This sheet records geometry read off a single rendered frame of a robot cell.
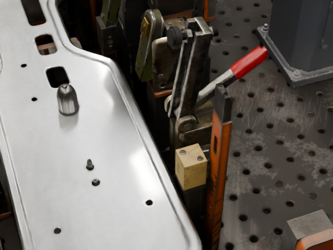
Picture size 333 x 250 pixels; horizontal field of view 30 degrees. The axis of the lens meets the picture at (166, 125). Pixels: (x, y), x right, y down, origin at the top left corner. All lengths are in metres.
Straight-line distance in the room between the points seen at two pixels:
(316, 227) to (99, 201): 0.35
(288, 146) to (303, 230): 0.73
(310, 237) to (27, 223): 0.41
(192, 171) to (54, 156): 0.22
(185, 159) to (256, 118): 0.57
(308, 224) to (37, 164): 0.45
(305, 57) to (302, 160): 0.25
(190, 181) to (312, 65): 0.68
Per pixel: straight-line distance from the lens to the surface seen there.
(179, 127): 0.87
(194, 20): 0.80
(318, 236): 0.62
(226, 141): 0.78
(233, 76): 0.87
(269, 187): 1.27
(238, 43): 1.56
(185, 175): 0.84
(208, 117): 0.90
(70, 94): 0.96
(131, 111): 0.97
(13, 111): 1.01
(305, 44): 1.42
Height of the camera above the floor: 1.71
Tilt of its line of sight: 48 degrees down
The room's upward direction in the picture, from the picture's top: straight up
